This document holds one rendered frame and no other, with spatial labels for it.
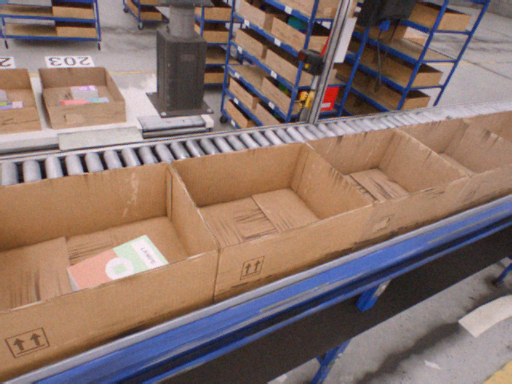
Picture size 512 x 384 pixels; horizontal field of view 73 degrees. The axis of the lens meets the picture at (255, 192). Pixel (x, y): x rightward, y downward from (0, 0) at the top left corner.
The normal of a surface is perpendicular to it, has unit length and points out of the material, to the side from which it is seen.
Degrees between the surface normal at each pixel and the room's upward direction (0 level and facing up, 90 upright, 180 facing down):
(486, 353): 0
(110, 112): 91
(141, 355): 0
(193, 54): 90
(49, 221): 89
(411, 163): 89
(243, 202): 0
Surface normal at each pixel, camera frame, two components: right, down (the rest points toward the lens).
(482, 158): -0.86, 0.18
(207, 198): 0.48, 0.59
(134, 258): 0.16, -0.78
